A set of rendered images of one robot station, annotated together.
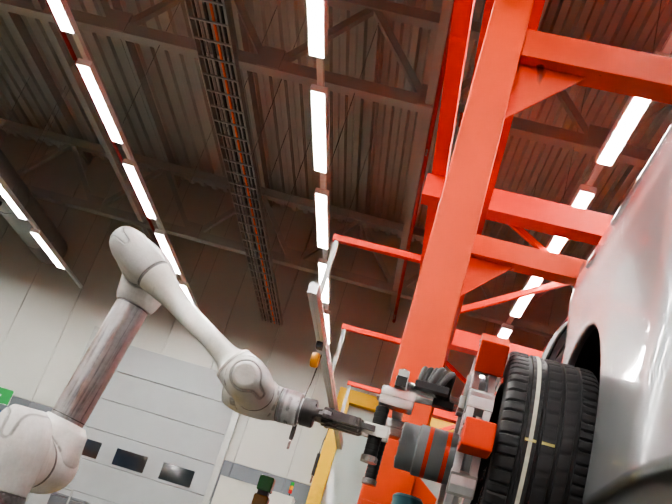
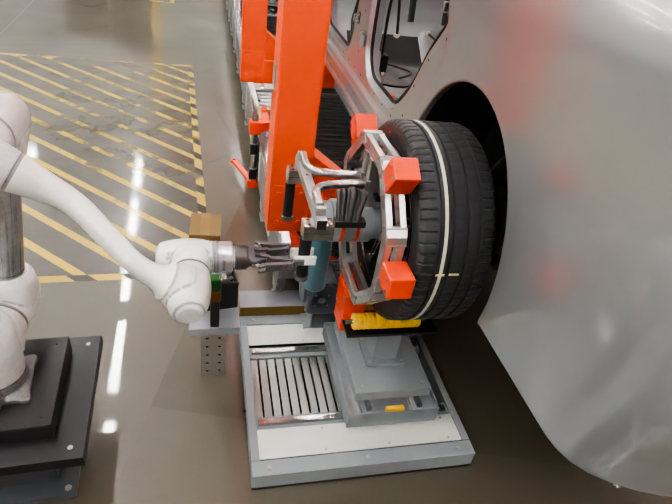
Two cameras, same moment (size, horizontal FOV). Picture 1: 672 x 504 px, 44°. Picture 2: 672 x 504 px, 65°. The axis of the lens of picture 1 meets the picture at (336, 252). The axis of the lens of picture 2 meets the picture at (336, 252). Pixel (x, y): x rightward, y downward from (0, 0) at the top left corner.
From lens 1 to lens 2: 169 cm
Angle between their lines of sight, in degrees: 63
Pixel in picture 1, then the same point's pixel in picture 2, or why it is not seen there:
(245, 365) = (186, 310)
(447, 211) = not seen: outside the picture
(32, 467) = (17, 358)
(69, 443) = (25, 295)
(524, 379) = (435, 216)
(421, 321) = (298, 14)
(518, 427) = (430, 268)
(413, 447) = not seen: hidden behind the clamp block
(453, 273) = not seen: outside the picture
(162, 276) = (28, 184)
